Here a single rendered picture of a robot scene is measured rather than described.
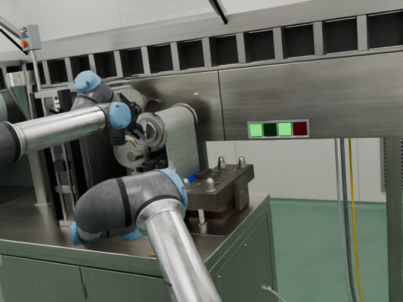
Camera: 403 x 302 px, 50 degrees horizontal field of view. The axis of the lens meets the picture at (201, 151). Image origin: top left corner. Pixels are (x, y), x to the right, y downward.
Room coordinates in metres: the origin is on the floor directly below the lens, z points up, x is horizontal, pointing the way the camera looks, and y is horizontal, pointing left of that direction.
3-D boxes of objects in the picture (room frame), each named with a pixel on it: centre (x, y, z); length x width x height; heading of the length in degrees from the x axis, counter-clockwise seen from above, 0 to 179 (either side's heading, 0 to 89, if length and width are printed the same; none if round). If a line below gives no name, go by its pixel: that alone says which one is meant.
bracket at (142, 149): (1.56, 0.23, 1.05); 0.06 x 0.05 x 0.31; 153
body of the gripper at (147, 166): (1.45, 0.18, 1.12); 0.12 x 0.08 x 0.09; 153
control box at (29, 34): (1.86, 0.66, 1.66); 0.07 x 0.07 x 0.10; 52
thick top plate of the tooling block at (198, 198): (1.64, -0.05, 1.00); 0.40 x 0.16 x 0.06; 153
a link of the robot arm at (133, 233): (1.30, 0.27, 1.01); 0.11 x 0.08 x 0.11; 110
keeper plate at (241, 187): (1.61, -0.14, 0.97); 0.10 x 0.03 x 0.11; 153
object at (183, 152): (1.66, 0.07, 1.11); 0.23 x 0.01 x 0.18; 153
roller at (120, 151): (1.75, 0.23, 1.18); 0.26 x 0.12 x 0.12; 153
